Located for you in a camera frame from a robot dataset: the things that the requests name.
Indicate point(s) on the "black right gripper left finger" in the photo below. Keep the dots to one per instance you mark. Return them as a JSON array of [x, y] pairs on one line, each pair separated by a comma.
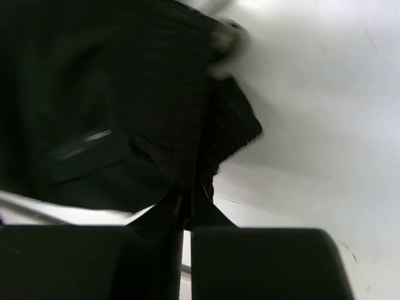
[[141, 260]]

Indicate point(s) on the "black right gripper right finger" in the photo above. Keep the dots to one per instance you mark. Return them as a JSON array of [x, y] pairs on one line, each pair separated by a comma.
[[232, 262]]

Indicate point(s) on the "black shorts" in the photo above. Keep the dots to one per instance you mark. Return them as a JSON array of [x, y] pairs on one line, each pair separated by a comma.
[[112, 104]]

